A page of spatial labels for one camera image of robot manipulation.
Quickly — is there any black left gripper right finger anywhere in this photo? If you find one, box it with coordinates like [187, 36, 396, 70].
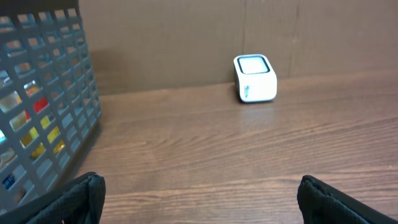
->
[297, 175, 397, 224]

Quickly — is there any white barcode scanner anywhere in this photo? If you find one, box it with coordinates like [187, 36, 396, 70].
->
[233, 54, 277, 103]

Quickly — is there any grey plastic mesh basket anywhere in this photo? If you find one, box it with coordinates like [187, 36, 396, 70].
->
[1, 0, 101, 213]

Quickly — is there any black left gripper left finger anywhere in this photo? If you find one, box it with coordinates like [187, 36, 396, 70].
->
[1, 172, 106, 224]

